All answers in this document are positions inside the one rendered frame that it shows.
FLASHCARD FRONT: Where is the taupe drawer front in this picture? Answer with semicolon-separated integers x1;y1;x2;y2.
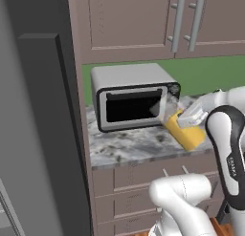
113;211;167;236
113;190;224;219
112;158;222;192

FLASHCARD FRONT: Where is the grey fridge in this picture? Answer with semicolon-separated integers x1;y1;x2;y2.
0;0;94;236

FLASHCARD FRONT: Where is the grey drawer handle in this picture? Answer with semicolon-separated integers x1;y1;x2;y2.
161;164;191;178

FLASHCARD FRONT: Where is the silver toaster oven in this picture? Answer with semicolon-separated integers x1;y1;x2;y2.
90;62;183;134

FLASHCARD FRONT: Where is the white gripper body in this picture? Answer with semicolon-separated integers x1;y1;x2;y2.
178;102;209;128

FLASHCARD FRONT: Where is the grey bar cupboard handle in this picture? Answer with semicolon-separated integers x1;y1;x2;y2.
183;0;206;53
167;0;187;54

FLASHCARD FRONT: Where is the narrow taupe cupboard door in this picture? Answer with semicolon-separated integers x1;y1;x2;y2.
173;0;245;60

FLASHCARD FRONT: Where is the wide taupe cupboard door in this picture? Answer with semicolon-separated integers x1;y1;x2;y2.
66;0;176;65

